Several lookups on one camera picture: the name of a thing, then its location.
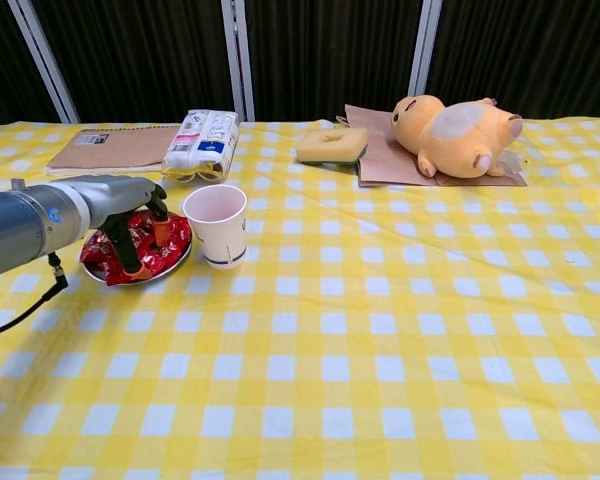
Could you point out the clear plastic wrapper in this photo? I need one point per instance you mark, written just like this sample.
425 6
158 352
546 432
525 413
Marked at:
510 160

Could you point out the yellow checkered tablecloth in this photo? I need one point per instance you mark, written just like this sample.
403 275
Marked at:
330 325

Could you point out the brown spiral notebook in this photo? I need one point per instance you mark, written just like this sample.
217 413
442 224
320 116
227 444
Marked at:
110 150

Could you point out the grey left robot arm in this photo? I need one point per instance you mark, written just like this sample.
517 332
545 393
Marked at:
20 230

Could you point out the white paper cup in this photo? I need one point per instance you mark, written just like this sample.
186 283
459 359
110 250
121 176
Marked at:
222 237

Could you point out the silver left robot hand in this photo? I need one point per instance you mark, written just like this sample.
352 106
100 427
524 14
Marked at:
120 195

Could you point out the yellow plush toy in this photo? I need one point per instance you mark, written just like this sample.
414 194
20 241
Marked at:
450 145

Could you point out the yellow sponge with hole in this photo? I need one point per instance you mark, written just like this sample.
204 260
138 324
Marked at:
325 150

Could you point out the white frame post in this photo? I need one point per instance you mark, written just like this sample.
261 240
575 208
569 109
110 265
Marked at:
240 65
425 50
45 60

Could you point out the red wrapped candy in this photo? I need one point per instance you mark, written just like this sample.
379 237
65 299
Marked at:
94 250
177 232
157 260

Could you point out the round steel plate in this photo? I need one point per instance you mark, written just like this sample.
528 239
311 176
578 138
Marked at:
177 265

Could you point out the white plastic-wrapped pack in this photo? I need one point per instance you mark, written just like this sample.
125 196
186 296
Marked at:
200 140

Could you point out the brown paper bag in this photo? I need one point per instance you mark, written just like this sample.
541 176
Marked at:
385 165

